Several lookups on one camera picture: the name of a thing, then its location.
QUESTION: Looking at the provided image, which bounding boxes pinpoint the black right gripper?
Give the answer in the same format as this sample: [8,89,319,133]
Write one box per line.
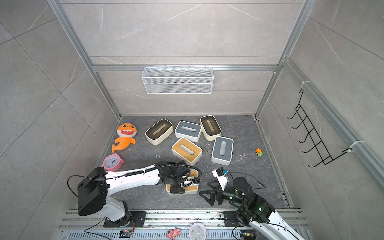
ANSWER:
[200,179,247,207]

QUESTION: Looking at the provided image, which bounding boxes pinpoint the white tissue box grey top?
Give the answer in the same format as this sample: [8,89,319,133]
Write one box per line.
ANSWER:
[211,137,234,166]

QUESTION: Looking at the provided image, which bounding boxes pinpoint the white tissue box wooden lid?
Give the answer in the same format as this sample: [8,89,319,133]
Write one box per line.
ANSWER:
[172,138,203,166]

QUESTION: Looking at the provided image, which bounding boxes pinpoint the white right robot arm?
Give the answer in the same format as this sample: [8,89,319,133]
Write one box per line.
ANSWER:
[199,177,303,240]

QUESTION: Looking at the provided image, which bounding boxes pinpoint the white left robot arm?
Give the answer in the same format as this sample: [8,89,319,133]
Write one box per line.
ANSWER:
[77,161,191,227]

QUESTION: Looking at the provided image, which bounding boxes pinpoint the white tissue box bamboo lid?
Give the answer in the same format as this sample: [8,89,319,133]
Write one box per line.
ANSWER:
[165,170,199,195]

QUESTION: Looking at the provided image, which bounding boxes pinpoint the cream tissue box dark lid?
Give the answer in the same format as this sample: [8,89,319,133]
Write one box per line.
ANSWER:
[145,119,174,146]

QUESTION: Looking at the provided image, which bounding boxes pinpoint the white tissue box grey lid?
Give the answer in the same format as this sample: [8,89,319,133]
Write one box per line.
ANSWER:
[175,121,202,143]

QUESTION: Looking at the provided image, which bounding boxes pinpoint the cream tissue box brown lid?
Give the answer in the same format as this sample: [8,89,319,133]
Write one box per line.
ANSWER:
[200,115,222,141]

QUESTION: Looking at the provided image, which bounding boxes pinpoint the lilac alarm clock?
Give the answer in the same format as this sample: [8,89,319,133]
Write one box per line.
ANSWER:
[189,222,207,240]

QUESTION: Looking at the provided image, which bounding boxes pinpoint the pink bear figurine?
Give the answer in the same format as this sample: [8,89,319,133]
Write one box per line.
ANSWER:
[166,228,181,240]

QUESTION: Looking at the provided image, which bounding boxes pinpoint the small green orange toy car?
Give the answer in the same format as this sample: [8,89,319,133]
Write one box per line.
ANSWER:
[256,148,263,157]

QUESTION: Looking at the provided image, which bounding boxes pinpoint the pink alarm clock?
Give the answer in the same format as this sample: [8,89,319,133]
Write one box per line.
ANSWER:
[102,153,124,172]

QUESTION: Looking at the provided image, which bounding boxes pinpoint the orange shark plush toy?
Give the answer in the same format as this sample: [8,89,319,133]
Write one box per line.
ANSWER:
[112,123,138,153]

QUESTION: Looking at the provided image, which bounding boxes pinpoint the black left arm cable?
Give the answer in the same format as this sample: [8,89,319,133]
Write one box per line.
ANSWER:
[155,163,203,185]

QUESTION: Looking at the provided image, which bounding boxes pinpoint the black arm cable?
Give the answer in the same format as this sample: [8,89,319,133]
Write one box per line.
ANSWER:
[227,171,266,190]
[155,163,203,185]

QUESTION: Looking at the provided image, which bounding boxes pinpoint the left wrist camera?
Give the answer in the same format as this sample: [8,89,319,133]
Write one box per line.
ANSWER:
[181,177,195,187]

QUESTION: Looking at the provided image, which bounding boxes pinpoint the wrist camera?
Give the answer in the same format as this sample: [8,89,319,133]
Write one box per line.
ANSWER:
[181,177,195,187]
[212,167,228,191]

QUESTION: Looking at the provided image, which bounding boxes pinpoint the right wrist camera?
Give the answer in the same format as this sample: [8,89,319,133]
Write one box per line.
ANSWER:
[212,167,228,191]

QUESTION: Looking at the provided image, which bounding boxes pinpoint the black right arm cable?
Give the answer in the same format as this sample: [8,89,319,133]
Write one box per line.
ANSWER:
[227,171,266,190]

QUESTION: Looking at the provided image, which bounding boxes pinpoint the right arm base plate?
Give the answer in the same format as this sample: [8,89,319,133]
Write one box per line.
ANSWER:
[223,211,248,227]

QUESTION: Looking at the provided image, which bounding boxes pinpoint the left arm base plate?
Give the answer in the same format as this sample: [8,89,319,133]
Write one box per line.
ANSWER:
[103,211,147,228]

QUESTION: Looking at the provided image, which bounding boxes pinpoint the white wire mesh basket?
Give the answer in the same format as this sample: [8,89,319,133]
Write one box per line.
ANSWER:
[142,67,214,95]

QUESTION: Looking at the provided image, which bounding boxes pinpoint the black wall hook rack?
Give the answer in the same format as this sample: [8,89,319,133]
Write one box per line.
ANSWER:
[287,89,353,168]

